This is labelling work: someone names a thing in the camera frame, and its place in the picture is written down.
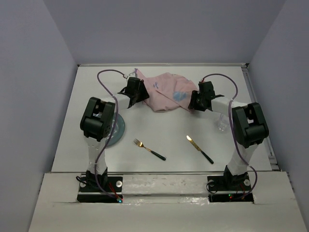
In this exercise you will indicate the gold knife black handle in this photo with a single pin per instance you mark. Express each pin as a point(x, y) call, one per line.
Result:
point(199, 149)

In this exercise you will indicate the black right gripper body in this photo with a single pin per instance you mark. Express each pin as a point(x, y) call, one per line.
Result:
point(196, 101)

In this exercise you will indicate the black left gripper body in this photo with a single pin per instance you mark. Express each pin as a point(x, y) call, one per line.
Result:
point(141, 94)

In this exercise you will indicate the gold fork black handle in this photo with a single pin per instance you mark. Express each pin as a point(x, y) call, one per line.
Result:
point(141, 144)

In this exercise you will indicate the pink cloth placemat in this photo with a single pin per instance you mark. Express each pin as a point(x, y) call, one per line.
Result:
point(167, 91)

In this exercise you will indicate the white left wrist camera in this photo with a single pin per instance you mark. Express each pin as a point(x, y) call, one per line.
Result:
point(132, 74)

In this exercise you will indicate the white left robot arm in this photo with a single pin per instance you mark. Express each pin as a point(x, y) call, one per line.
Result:
point(97, 122)

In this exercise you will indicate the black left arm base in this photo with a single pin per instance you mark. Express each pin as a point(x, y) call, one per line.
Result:
point(90, 192)

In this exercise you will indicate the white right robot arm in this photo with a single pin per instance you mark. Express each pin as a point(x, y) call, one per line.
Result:
point(247, 123)

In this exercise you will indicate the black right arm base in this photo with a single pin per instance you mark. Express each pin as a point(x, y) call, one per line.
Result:
point(220, 192)

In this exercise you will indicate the teal ceramic plate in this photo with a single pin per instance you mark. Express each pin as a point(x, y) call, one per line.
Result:
point(119, 130)

